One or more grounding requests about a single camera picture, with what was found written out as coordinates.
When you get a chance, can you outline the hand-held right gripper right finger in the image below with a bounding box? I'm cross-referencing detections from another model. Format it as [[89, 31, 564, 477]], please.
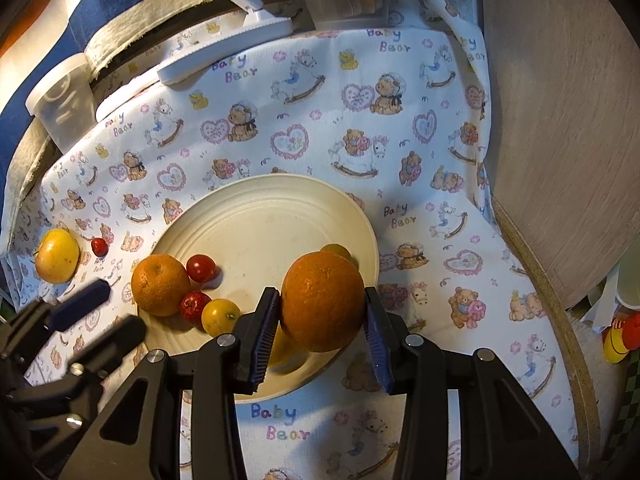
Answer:
[[363, 286, 585, 480]]

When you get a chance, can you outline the large yellow apple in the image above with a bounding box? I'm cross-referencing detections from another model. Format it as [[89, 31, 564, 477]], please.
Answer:
[[34, 228, 81, 283]]

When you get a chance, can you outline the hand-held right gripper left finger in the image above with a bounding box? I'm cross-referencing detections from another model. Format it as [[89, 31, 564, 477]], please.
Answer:
[[59, 286, 282, 480]]

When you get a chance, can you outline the white desk lamp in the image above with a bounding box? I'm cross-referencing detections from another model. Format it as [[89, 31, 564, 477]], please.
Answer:
[[157, 0, 293, 86]]

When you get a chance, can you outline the orange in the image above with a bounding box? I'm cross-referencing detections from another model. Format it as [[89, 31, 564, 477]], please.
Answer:
[[280, 251, 366, 353], [131, 254, 192, 317]]

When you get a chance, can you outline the yellow red toy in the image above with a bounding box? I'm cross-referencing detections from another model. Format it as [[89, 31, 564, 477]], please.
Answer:
[[602, 310, 640, 365]]

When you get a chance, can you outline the cream ribbed bowl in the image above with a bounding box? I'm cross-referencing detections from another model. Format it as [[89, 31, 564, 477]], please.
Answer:
[[136, 174, 379, 403]]

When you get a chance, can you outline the green checkered mat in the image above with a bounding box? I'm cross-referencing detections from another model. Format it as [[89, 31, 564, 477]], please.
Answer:
[[602, 400, 640, 480]]

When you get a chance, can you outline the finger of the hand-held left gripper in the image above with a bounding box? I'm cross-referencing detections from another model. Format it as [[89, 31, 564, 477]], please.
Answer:
[[70, 316, 147, 378], [10, 280, 112, 333]]

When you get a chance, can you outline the small olive yellow fruit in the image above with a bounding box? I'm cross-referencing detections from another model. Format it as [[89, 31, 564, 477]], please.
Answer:
[[320, 243, 358, 268]]

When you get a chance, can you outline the white cup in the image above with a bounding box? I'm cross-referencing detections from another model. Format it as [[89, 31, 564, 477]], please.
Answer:
[[614, 260, 640, 308]]

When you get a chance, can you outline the clear plastic lidded container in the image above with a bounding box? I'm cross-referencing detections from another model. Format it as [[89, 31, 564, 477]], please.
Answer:
[[26, 55, 98, 153]]

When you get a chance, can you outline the bear print tablecloth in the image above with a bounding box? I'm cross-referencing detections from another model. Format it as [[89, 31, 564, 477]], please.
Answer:
[[10, 0, 576, 480]]

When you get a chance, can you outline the striped orange blue cloth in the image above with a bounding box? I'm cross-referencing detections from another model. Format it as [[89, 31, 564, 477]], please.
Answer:
[[0, 0, 216, 256]]

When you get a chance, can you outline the yellow cherry tomato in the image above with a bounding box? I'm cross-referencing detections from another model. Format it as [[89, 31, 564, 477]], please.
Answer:
[[201, 298, 242, 337]]

